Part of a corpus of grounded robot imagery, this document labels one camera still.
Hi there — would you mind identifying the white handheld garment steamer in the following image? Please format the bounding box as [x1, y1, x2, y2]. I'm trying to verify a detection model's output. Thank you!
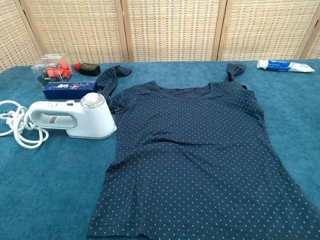
[26, 92, 118, 140]

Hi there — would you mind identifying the white power cord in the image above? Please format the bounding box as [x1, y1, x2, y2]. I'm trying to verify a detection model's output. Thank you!
[0, 99, 50, 151]

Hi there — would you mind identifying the navy dotted t-shirt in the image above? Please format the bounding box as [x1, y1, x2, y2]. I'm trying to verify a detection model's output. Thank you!
[86, 63, 320, 240]

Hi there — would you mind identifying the black red small device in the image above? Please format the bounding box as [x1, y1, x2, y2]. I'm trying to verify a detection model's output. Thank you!
[74, 62, 102, 77]

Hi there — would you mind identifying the woven folding screen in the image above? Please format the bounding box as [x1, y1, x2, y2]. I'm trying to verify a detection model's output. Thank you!
[0, 0, 320, 74]

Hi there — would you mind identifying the long blue printed box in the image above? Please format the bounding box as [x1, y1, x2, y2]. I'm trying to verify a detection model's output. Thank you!
[42, 80, 99, 101]

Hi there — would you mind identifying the clear box with red capsules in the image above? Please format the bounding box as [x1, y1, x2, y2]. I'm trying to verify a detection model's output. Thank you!
[31, 53, 74, 89]

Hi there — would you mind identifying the blue table cover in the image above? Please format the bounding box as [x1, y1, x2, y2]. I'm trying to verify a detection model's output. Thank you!
[0, 59, 320, 240]

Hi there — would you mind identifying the white blue toothpaste tube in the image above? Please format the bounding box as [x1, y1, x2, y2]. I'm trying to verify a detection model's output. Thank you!
[256, 59, 316, 74]

